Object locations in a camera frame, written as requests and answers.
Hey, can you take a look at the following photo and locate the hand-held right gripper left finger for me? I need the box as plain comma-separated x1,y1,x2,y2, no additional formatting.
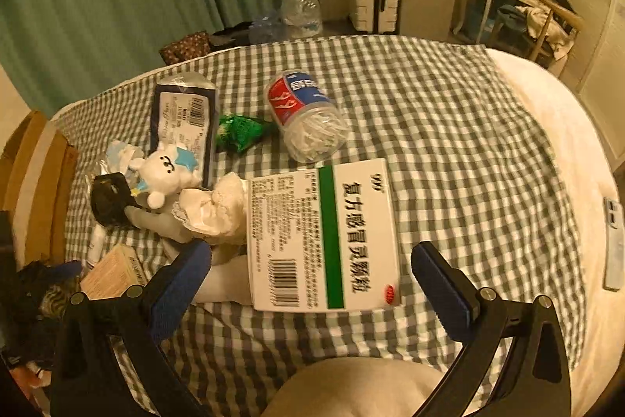
50,240,213,417

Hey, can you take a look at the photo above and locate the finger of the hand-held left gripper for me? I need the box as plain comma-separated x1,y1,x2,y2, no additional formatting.
46,260,84,282

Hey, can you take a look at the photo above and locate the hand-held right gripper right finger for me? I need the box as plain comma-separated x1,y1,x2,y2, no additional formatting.
410,241,573,417

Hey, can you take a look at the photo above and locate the small brown paper box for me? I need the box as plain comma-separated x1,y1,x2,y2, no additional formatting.
79,245,148,301

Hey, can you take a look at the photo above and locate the black tape roll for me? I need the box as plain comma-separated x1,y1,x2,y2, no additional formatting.
92,172,140,228

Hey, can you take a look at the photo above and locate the silver wrapper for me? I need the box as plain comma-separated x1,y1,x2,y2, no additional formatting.
177,172,249,248

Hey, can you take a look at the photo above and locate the cardboard box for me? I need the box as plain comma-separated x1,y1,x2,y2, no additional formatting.
0,110,80,264

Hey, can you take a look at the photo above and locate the white plush bear toy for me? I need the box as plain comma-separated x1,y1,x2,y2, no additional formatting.
128,142,202,209

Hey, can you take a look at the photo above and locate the white green medicine box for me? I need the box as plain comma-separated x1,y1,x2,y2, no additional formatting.
246,158,404,313

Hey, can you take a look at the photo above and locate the dark blue tissue packet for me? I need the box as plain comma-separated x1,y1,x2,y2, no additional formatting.
150,74,216,189

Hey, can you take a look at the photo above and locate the red and clear wrapper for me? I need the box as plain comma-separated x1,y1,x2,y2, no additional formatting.
264,66,351,164

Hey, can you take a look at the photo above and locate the white tube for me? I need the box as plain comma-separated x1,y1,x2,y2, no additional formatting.
87,223,107,268

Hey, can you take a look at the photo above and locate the grey plush toy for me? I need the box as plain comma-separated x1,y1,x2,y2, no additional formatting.
123,204,206,258

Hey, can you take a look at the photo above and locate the person's leg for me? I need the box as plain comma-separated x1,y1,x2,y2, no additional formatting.
261,357,447,417

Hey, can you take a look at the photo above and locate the green candy wrapper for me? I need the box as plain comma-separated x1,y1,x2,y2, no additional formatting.
216,114,275,152

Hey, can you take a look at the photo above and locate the white quilt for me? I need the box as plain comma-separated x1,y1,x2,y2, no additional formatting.
486,48,625,379

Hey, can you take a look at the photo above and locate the floral fabric bag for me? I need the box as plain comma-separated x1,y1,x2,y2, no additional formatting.
159,31,212,67

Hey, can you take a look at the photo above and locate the black bag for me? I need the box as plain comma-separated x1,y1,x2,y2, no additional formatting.
209,21,255,52

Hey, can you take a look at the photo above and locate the crushed blue plastic bottle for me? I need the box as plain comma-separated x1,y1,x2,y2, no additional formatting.
248,13,290,45

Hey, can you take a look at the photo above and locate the chair with clothes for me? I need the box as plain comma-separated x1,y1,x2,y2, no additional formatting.
488,3,574,62

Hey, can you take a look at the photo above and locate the large clear water bottle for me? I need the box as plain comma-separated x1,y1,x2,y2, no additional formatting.
282,0,324,41

